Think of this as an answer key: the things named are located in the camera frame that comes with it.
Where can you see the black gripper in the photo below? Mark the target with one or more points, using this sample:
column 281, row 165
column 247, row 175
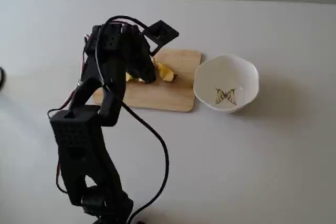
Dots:
column 145, row 67

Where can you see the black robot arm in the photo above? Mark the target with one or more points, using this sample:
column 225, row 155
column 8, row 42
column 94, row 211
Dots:
column 78, row 134

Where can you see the wooden cutting board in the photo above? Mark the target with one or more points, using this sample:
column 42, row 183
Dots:
column 162, row 95

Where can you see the white bowl with butterfly print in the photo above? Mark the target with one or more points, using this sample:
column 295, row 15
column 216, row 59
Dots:
column 225, row 77

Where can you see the black round object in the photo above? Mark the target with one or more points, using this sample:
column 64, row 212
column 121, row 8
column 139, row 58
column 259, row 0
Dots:
column 2, row 77

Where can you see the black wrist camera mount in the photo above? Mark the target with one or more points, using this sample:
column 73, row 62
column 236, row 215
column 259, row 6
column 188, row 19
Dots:
column 171, row 33

